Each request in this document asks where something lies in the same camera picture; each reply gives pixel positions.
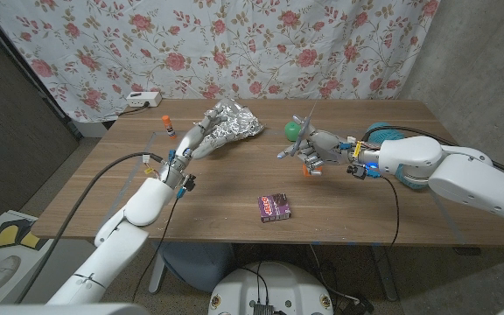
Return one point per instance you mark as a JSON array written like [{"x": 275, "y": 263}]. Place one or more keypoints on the white sneaker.
[{"x": 2, "y": 271}]

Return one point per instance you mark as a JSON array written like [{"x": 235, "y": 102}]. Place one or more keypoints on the purple box of matches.
[{"x": 274, "y": 207}]

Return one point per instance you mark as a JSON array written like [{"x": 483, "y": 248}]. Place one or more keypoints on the aluminum foil sheet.
[{"x": 243, "y": 122}]

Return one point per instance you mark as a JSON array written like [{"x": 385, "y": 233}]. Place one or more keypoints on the teal yarn skein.
[{"x": 379, "y": 135}]

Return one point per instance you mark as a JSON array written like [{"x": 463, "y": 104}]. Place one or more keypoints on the green toy apple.
[{"x": 290, "y": 130}]

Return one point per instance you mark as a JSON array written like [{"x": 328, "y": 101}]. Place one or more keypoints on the white floor board yellow marks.
[{"x": 11, "y": 232}]

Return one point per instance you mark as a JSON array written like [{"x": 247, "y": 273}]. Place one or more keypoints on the white table leg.
[{"x": 156, "y": 273}]

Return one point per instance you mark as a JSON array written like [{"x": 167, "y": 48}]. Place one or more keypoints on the orange cube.
[{"x": 305, "y": 170}]

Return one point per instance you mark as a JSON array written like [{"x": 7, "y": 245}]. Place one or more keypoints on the grey table leg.
[{"x": 383, "y": 273}]

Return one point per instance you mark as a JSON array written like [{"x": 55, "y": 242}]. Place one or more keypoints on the glue stick with orange cap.
[{"x": 167, "y": 124}]

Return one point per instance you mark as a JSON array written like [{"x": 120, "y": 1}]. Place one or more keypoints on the white power strip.
[{"x": 143, "y": 99}]

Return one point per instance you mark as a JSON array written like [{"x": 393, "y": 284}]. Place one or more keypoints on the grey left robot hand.
[{"x": 191, "y": 142}]

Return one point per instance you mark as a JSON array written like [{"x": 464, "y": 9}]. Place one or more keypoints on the blue-grey stool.
[{"x": 199, "y": 262}]

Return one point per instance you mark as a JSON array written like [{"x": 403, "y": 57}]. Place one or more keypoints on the floral print backdrop cloth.
[{"x": 191, "y": 44}]

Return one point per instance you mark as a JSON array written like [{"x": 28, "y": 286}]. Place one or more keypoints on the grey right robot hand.
[{"x": 326, "y": 146}]

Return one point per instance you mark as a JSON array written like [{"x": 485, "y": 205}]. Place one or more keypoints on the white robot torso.
[{"x": 287, "y": 284}]

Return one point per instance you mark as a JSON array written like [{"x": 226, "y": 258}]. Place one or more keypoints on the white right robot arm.
[{"x": 466, "y": 175}]

